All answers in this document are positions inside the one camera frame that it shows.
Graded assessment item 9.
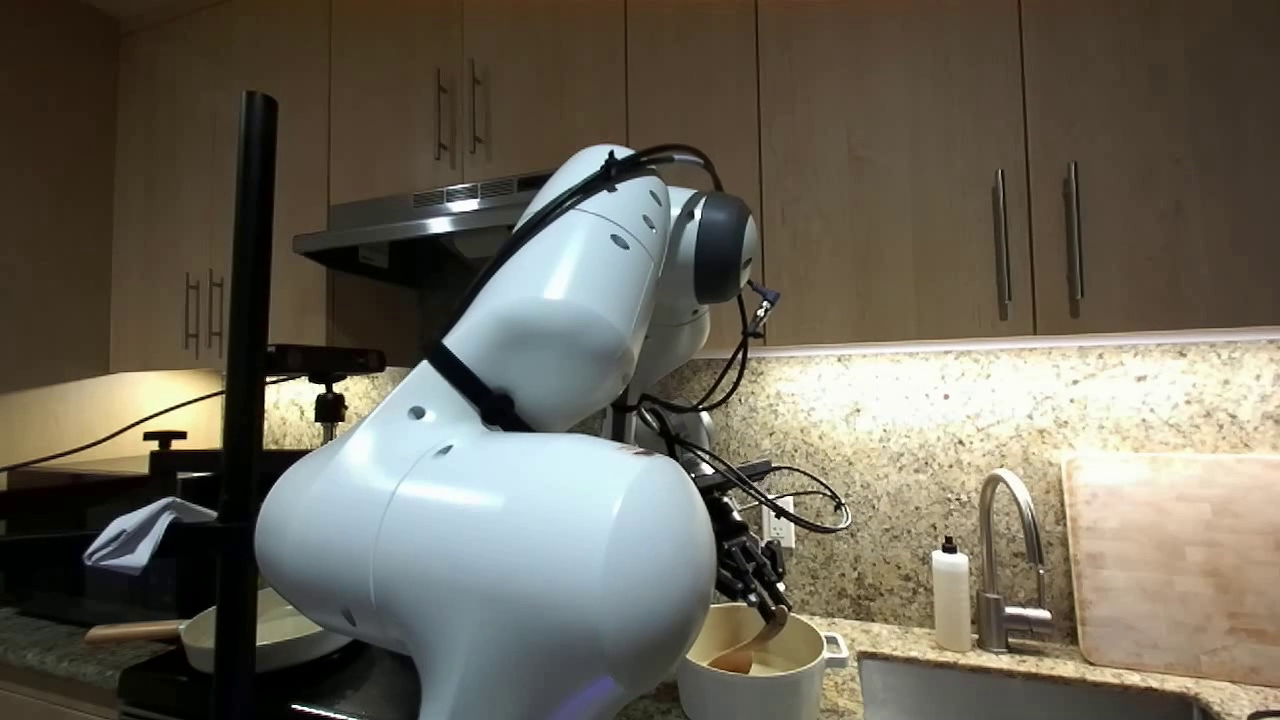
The steel cabinet handle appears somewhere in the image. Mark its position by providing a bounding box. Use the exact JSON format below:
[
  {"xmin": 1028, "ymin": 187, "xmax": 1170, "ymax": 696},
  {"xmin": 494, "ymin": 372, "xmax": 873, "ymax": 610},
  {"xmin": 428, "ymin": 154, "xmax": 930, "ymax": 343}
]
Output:
[
  {"xmin": 1061, "ymin": 159, "xmax": 1089, "ymax": 320},
  {"xmin": 203, "ymin": 266, "xmax": 229, "ymax": 355},
  {"xmin": 987, "ymin": 165, "xmax": 1018, "ymax": 323},
  {"xmin": 428, "ymin": 63, "xmax": 458, "ymax": 173},
  {"xmin": 181, "ymin": 267, "xmax": 203, "ymax": 360},
  {"xmin": 464, "ymin": 55, "xmax": 494, "ymax": 165}
]

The wooden spoon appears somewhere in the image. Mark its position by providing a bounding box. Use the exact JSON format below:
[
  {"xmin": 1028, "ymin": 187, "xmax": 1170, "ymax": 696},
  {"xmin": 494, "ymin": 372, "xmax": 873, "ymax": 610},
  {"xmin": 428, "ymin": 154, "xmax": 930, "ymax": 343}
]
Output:
[{"xmin": 707, "ymin": 603, "xmax": 794, "ymax": 681}]

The white soap bottle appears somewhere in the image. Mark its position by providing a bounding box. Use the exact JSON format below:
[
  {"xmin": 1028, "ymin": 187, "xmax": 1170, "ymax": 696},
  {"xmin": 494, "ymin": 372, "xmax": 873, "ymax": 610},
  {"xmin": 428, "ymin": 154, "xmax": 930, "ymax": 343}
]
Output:
[{"xmin": 930, "ymin": 532, "xmax": 977, "ymax": 656}]

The black clamp knob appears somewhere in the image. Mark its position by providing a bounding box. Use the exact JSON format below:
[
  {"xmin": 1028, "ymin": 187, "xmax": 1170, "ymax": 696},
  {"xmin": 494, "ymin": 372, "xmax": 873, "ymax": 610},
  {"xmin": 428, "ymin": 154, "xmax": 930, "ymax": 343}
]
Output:
[{"xmin": 142, "ymin": 428, "xmax": 193, "ymax": 502}]

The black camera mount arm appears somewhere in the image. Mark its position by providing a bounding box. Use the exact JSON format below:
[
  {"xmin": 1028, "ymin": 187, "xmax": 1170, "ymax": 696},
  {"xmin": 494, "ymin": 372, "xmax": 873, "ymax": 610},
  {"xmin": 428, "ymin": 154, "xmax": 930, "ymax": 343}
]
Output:
[{"xmin": 264, "ymin": 340, "xmax": 393, "ymax": 431}]

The light wooden cabinet above hood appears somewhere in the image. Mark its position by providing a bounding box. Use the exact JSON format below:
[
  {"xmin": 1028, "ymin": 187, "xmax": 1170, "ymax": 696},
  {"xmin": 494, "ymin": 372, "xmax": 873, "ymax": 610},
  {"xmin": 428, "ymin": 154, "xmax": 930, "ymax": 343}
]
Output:
[{"xmin": 324, "ymin": 0, "xmax": 633, "ymax": 210}]

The white pot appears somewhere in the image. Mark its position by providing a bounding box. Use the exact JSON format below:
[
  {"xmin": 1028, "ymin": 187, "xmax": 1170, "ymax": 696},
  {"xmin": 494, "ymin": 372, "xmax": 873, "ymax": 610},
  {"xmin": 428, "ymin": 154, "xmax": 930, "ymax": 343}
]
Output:
[{"xmin": 671, "ymin": 599, "xmax": 854, "ymax": 720}]

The black vertical stand pole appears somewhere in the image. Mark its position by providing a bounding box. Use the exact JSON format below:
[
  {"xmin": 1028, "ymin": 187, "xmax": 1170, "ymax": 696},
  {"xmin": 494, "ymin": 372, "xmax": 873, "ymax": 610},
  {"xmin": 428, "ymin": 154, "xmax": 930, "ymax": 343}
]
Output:
[{"xmin": 213, "ymin": 90, "xmax": 282, "ymax": 720}]

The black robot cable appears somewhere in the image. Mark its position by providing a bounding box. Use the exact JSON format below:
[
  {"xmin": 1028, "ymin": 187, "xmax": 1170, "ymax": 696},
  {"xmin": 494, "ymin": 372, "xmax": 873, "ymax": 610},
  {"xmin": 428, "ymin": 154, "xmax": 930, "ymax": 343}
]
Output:
[{"xmin": 447, "ymin": 140, "xmax": 861, "ymax": 541}]

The narrow light wooden wall cabinet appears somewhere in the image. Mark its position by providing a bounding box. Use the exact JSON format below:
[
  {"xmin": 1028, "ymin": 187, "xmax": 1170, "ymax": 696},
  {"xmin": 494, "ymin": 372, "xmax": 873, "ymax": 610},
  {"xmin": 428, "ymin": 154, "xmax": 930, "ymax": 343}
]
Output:
[{"xmin": 104, "ymin": 0, "xmax": 333, "ymax": 370}]

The steel range hood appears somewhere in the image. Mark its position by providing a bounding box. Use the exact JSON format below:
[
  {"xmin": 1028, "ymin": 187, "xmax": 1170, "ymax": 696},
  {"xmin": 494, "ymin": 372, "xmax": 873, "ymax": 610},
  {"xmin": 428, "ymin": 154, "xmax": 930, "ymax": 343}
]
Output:
[{"xmin": 294, "ymin": 173, "xmax": 552, "ymax": 289}]

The white crumpled cloth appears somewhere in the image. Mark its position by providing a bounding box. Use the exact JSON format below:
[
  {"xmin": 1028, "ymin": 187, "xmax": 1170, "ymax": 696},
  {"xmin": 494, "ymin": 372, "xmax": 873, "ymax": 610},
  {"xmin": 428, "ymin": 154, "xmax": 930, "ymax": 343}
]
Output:
[{"xmin": 82, "ymin": 494, "xmax": 219, "ymax": 581}]

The wide light wooden wall cabinet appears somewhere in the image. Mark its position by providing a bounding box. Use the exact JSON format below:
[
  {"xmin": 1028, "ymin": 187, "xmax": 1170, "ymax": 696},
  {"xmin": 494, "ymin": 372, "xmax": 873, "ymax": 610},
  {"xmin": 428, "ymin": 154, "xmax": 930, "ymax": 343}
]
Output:
[{"xmin": 625, "ymin": 0, "xmax": 1280, "ymax": 360}]

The white kitchen sink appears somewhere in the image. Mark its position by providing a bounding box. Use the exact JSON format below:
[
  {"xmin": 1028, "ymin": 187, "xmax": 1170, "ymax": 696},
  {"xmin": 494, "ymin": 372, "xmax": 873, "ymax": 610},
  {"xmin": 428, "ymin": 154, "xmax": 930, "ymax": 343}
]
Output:
[{"xmin": 857, "ymin": 649, "xmax": 1280, "ymax": 720}]

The steel kitchen faucet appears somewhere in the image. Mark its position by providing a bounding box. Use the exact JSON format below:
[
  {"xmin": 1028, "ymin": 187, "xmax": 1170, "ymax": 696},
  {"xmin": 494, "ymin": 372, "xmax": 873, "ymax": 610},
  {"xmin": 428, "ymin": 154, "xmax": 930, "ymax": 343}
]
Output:
[{"xmin": 973, "ymin": 470, "xmax": 1071, "ymax": 656}]

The wooden cutting board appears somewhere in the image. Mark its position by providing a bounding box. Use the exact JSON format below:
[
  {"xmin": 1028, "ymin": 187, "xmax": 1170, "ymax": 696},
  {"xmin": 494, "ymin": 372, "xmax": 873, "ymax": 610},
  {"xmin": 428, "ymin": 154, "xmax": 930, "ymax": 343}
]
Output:
[{"xmin": 1058, "ymin": 447, "xmax": 1280, "ymax": 693}]

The black countertop appliance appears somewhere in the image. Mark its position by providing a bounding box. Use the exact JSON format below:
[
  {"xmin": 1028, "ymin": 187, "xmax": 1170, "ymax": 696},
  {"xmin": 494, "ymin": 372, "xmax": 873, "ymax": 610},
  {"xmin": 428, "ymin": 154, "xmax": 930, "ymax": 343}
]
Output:
[{"xmin": 0, "ymin": 447, "xmax": 317, "ymax": 633}]

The thin black cable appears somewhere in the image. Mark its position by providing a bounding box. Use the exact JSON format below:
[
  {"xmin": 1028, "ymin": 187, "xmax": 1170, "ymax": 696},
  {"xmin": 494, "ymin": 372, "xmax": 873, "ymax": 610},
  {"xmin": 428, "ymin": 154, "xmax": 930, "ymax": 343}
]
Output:
[{"xmin": 0, "ymin": 386, "xmax": 231, "ymax": 478}]

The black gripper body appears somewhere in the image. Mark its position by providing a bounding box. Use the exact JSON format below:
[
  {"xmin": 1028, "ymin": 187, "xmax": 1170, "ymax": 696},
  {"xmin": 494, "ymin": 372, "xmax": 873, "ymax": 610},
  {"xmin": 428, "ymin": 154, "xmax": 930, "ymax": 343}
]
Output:
[{"xmin": 707, "ymin": 494, "xmax": 794, "ymax": 589}]

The white pan with wooden handle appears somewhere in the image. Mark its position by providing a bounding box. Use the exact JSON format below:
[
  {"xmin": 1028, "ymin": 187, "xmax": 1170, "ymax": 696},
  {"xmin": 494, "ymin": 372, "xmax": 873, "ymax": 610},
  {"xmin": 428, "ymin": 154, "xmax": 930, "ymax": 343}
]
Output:
[{"xmin": 82, "ymin": 581, "xmax": 355, "ymax": 681}]

